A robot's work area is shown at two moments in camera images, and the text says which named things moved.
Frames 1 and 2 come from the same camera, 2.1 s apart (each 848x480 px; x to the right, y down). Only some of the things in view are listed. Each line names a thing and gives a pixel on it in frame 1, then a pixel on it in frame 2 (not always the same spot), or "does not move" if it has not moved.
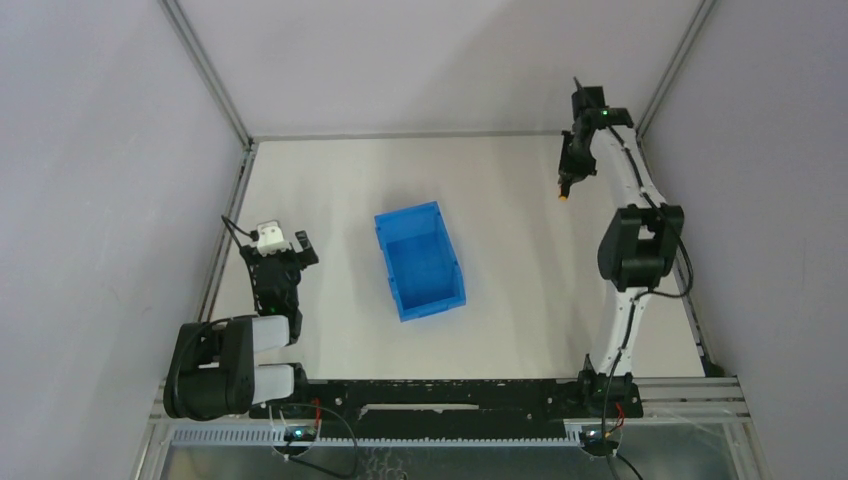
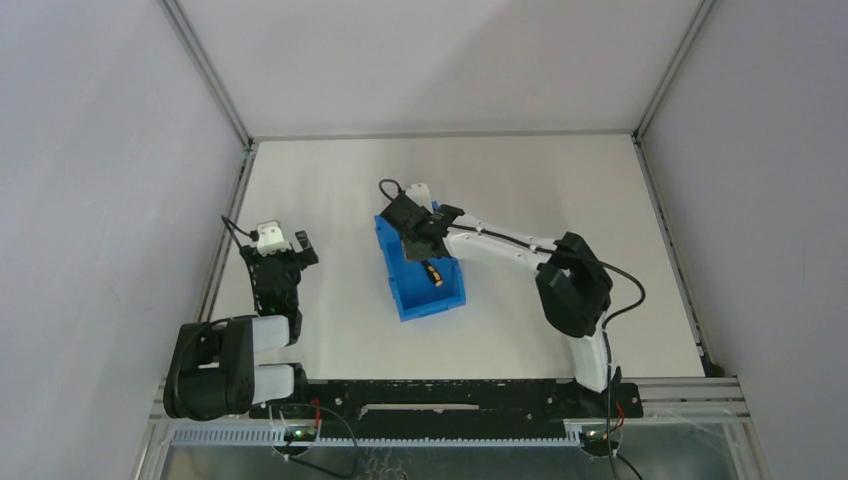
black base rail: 451,408 does not move
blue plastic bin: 421,264 does not move
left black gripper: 279,259 does not move
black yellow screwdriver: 564,191 → 432,273
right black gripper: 571,169 → 411,254
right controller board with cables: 601,443 does not move
